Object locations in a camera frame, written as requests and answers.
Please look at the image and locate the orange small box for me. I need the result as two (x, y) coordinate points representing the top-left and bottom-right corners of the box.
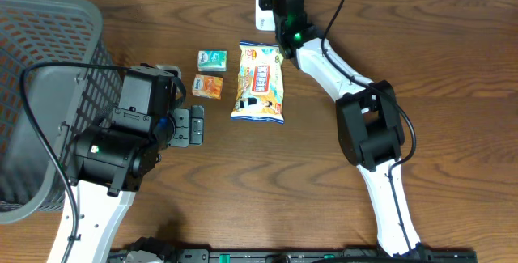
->
(192, 74), (223, 100)

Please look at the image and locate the teal silver small box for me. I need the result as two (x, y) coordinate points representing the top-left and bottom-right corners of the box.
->
(197, 50), (227, 72)

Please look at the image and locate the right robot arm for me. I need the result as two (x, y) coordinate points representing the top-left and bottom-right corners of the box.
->
(256, 0), (420, 257)

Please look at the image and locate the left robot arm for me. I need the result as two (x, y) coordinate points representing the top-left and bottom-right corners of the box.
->
(48, 64), (205, 262)

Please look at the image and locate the white barcode scanner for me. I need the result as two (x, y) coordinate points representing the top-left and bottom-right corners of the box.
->
(255, 0), (275, 32)

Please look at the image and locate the grey plastic mesh basket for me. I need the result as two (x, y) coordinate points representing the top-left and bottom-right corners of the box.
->
(1, 0), (122, 224)

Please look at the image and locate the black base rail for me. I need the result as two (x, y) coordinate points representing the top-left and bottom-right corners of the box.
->
(106, 237), (478, 263)

